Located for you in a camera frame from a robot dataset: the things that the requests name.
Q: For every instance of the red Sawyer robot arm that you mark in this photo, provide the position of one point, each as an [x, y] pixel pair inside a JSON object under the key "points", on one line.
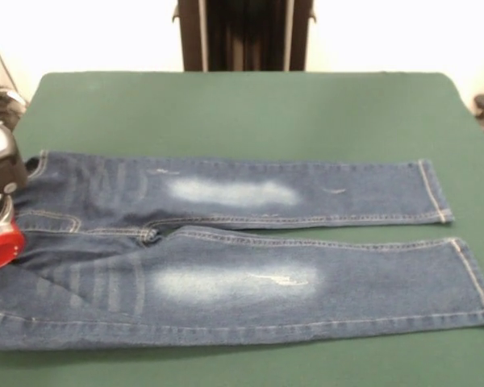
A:
{"points": [[0, 169]]}

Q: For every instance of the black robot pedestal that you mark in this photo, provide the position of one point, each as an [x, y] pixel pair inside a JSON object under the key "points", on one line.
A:
{"points": [[242, 36]]}

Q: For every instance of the dark green table cloth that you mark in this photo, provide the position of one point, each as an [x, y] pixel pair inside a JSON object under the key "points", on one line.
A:
{"points": [[266, 109]]}

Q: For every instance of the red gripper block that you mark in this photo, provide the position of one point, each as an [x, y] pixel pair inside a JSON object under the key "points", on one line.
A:
{"points": [[2, 250]]}

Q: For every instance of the blue denim jeans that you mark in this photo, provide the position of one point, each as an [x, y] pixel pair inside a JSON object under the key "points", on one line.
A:
{"points": [[266, 262]]}

